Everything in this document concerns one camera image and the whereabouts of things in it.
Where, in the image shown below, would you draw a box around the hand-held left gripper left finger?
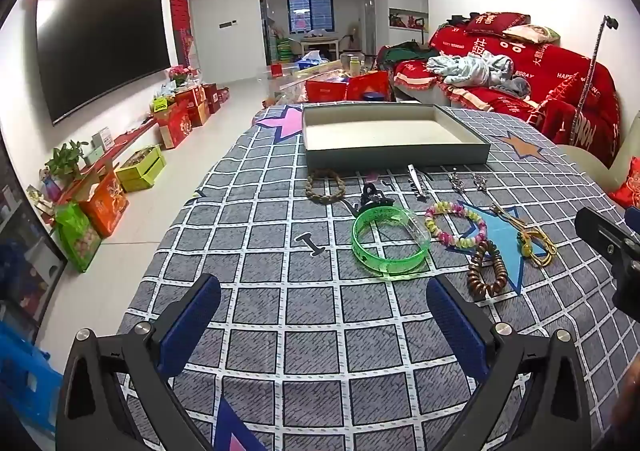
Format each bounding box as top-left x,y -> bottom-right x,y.
57,273 -> 222,451

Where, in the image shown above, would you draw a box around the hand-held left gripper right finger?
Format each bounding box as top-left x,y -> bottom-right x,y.
426,275 -> 593,451

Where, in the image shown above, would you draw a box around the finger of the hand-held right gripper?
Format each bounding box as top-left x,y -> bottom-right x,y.
575,208 -> 640,259

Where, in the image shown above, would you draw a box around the brown spiral hair tie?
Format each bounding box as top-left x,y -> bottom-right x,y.
467,240 -> 509,302

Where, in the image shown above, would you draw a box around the yellow hair tie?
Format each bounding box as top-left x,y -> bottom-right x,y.
520,227 -> 557,267

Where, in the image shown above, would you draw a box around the gold hair clips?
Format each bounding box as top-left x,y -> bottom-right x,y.
489,204 -> 531,234

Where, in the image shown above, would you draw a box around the green translucent bangle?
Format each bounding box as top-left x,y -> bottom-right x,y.
351,208 -> 431,277

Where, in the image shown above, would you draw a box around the silver spiked hair clip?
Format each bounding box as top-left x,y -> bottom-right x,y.
407,164 -> 431,202

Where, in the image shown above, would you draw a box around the black hair claw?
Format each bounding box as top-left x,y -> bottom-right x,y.
359,182 -> 396,213

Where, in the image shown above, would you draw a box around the tan braided bracelet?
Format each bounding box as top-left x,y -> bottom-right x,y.
306,170 -> 347,204

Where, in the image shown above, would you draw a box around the grey shallow box tray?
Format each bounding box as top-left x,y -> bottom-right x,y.
301,104 -> 491,172

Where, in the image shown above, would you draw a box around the red gold patterned cushion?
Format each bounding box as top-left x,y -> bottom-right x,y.
607,168 -> 640,210

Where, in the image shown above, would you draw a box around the beige armchair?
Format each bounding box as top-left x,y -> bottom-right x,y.
555,111 -> 640,209

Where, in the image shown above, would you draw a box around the grey checked star blanket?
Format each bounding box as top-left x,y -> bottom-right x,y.
117,104 -> 640,451

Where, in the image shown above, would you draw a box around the green gift bag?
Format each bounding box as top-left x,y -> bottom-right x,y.
54,204 -> 104,273

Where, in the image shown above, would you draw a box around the orange gift bag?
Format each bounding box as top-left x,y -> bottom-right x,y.
80,171 -> 130,238

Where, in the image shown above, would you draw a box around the green gift boxes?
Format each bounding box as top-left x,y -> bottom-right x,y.
115,145 -> 167,193

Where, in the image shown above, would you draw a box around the metal pole stand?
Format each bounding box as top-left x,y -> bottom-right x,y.
574,16 -> 617,143

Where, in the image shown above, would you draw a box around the sofa with red cover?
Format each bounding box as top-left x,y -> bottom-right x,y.
377,24 -> 622,168

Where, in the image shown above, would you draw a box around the blue plastic stool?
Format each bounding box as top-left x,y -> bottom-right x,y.
0,321 -> 64,434

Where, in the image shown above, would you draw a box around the red low tv bench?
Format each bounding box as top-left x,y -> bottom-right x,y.
54,118 -> 166,204

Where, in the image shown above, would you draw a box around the red gift box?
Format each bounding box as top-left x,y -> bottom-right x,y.
154,101 -> 194,150

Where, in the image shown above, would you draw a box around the floral pillow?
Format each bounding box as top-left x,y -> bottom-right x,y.
502,24 -> 561,45

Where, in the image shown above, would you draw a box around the light blue crumpled clothes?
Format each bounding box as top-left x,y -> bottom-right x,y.
426,54 -> 516,87

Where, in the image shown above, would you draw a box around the green potted plant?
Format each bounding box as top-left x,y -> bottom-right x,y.
45,140 -> 89,180

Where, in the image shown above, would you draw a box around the red embroidered pillow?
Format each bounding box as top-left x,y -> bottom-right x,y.
465,11 -> 531,37

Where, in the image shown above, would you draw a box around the red paper bag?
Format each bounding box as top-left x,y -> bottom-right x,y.
347,71 -> 391,103
305,80 -> 347,104

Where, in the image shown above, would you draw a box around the black television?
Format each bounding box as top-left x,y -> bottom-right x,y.
35,0 -> 173,126

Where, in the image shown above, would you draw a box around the white side table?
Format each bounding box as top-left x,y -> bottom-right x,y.
292,34 -> 341,58

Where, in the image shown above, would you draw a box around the dark framed window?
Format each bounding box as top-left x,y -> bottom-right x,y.
287,0 -> 334,35

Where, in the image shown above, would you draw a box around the pastel beaded bracelet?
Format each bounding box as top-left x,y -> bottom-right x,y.
425,201 -> 488,249

